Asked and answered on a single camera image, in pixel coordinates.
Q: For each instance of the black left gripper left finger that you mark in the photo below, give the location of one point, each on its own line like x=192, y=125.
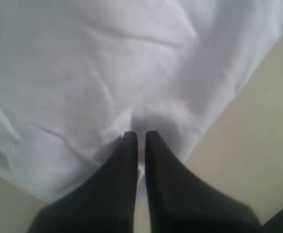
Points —
x=103, y=204

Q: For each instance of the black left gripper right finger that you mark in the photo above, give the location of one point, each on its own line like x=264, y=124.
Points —
x=180, y=202

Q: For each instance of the white shirt with red print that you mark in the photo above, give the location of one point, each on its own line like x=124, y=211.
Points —
x=75, y=75

